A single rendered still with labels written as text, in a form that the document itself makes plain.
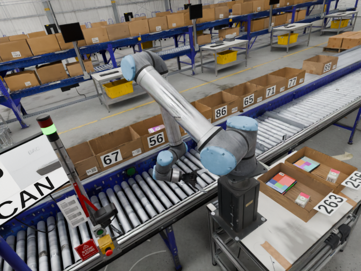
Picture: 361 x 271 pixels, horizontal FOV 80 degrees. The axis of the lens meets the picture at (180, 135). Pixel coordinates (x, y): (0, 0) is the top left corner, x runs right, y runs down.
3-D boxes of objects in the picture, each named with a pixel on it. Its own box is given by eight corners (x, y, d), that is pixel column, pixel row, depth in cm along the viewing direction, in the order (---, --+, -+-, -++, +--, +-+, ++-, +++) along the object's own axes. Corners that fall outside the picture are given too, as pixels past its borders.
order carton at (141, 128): (144, 153, 194) (141, 137, 186) (132, 140, 217) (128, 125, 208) (181, 137, 210) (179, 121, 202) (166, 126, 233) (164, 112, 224)
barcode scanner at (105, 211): (122, 218, 122) (115, 207, 116) (103, 231, 118) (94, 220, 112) (119, 211, 127) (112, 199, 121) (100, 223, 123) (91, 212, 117)
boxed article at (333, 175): (338, 176, 160) (340, 171, 158) (334, 184, 155) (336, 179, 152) (330, 173, 164) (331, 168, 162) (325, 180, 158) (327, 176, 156)
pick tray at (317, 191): (306, 223, 132) (309, 212, 127) (255, 188, 161) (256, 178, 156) (331, 200, 144) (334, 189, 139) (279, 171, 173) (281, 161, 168)
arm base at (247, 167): (265, 169, 113) (267, 154, 108) (233, 180, 108) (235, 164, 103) (243, 150, 129) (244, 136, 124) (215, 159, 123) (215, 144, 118)
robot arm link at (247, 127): (260, 146, 114) (264, 116, 105) (246, 163, 103) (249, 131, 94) (233, 138, 123) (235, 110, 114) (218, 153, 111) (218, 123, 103)
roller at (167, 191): (177, 209, 160) (176, 204, 157) (147, 172, 199) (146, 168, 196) (182, 205, 162) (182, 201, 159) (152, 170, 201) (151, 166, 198)
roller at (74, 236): (76, 268, 130) (75, 263, 128) (65, 212, 169) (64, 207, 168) (85, 264, 133) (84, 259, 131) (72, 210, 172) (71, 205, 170)
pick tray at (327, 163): (333, 198, 145) (337, 187, 140) (282, 169, 174) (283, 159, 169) (354, 178, 157) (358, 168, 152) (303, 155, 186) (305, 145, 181)
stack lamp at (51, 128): (43, 135, 89) (37, 123, 86) (43, 131, 93) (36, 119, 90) (57, 131, 91) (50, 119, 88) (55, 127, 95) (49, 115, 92)
